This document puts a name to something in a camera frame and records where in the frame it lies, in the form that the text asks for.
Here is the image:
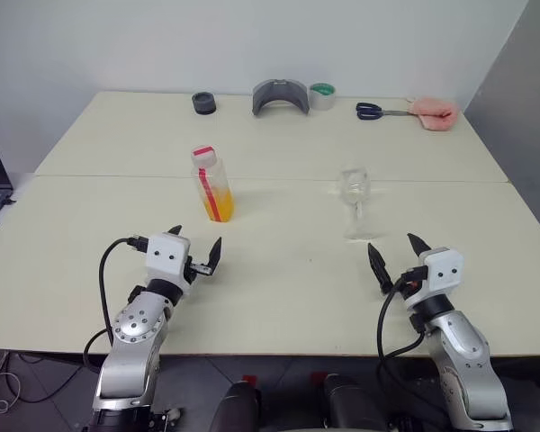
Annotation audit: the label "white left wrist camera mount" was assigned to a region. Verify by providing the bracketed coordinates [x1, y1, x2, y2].
[144, 232, 194, 298]

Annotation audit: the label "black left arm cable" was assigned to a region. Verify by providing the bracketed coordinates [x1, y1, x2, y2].
[83, 236, 150, 373]

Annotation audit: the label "blue handled scissors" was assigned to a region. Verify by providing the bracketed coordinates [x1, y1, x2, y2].
[355, 102, 418, 121]

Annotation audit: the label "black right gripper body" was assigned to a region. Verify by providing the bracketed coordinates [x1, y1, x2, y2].
[389, 274, 410, 302]

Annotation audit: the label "black round container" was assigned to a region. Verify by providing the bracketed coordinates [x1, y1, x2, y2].
[192, 91, 218, 115]

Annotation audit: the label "clear wine glass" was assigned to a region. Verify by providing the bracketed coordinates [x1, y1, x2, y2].
[339, 166, 375, 240]

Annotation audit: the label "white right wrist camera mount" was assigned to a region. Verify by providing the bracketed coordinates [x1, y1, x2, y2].
[404, 246, 465, 311]

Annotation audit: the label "pink cloth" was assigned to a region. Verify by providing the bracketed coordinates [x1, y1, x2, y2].
[407, 95, 460, 132]

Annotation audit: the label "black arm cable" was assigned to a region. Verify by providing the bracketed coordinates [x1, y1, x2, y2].
[83, 236, 150, 373]
[375, 265, 433, 432]

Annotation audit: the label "grey tape roll green core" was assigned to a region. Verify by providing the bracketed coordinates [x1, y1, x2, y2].
[308, 82, 338, 111]

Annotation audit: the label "dark rounded shape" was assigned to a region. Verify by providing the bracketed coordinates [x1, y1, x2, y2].
[321, 373, 388, 432]
[215, 380, 262, 432]

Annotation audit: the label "black cord on floor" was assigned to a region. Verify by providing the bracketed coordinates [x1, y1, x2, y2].
[17, 353, 87, 404]

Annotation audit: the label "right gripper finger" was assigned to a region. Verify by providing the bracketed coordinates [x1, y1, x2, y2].
[407, 232, 432, 257]
[367, 242, 392, 296]

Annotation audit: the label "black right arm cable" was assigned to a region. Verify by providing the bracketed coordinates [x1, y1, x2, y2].
[375, 265, 433, 432]

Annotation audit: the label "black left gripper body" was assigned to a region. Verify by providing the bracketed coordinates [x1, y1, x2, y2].
[186, 254, 215, 284]

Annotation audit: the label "bottle of orange liquid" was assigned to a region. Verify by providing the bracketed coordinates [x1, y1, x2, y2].
[190, 155, 238, 223]

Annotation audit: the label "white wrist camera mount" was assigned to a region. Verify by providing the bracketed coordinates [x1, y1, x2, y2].
[144, 232, 194, 298]
[404, 246, 465, 311]

